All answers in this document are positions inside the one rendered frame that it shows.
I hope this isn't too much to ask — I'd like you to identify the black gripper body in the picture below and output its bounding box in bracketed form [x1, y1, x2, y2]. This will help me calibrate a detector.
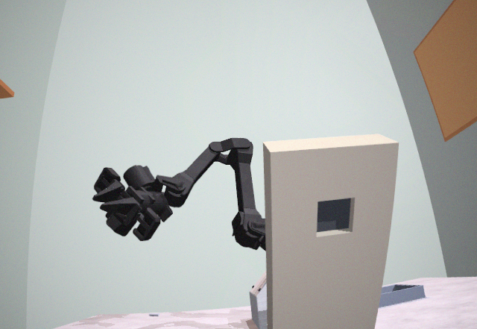
[94, 167, 161, 241]

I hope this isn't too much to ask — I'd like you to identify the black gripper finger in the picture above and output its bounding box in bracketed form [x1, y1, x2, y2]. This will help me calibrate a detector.
[99, 198, 141, 227]
[92, 179, 122, 203]

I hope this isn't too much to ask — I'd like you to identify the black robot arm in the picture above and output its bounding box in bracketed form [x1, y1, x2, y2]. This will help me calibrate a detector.
[106, 138, 266, 251]

